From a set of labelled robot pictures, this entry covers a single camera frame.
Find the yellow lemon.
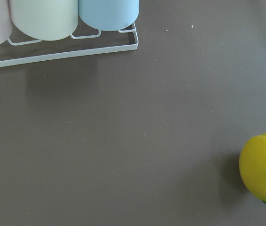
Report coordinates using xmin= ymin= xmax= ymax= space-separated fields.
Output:
xmin=239 ymin=133 xmax=266 ymax=204

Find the blue plastic cup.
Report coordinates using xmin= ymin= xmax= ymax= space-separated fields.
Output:
xmin=78 ymin=0 xmax=139 ymax=31

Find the cream plastic cup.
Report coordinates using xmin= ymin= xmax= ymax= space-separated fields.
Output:
xmin=9 ymin=0 xmax=78 ymax=41

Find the white wire cup rack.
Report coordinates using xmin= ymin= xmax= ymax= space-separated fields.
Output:
xmin=0 ymin=22 xmax=139 ymax=68

